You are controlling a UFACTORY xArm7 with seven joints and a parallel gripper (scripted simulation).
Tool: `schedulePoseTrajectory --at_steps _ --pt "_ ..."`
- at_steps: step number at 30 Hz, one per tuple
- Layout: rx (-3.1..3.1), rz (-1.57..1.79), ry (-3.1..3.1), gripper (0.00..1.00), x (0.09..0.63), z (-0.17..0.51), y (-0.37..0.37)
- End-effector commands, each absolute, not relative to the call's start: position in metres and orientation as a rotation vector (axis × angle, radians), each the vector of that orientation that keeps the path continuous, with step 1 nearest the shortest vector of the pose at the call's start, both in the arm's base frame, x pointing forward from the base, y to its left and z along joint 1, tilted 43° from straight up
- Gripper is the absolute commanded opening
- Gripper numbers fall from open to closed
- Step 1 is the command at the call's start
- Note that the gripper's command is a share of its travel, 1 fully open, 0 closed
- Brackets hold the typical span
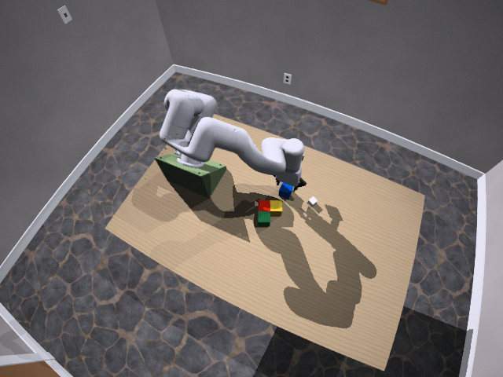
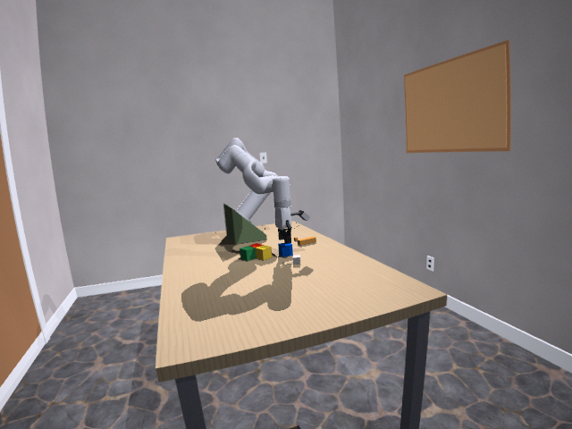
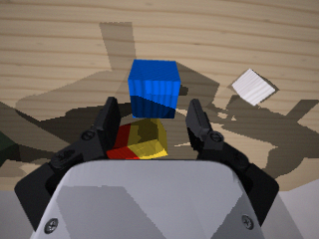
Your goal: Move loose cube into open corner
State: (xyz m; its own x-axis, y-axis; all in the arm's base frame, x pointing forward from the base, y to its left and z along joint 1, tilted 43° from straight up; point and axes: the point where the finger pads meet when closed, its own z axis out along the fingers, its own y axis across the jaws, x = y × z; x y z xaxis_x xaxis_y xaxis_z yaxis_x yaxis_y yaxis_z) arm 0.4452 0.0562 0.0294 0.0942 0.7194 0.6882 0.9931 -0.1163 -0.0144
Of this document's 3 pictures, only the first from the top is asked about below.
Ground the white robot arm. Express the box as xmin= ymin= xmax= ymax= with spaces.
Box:
xmin=160 ymin=90 xmax=305 ymax=175

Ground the blue cube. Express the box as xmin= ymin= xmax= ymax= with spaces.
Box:
xmin=278 ymin=183 xmax=293 ymax=199

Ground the yellow cube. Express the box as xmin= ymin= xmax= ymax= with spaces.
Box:
xmin=270 ymin=200 xmax=282 ymax=216

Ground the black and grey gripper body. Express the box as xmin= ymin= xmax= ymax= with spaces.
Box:
xmin=276 ymin=166 xmax=302 ymax=187

